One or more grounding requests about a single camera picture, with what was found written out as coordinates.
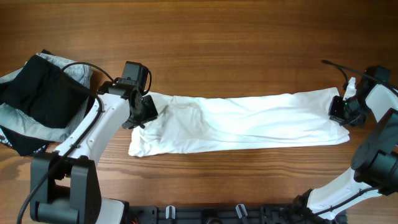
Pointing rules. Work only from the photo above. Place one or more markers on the white t-shirt with black print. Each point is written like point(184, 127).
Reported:
point(188, 125)

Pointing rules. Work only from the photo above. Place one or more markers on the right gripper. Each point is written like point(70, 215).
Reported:
point(337, 112)

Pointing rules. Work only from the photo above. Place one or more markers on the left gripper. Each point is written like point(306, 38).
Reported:
point(152, 114)

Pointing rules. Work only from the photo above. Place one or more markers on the black folded garment on top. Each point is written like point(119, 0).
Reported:
point(43, 92)

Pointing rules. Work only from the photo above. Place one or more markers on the black patterned garment at bottom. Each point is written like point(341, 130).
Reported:
point(21, 144)

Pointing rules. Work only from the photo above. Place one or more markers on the light blue denim garment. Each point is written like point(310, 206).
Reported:
point(74, 71)

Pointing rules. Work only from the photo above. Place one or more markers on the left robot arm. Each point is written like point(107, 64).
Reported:
point(64, 185)

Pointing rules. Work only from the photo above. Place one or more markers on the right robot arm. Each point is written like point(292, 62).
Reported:
point(373, 169)

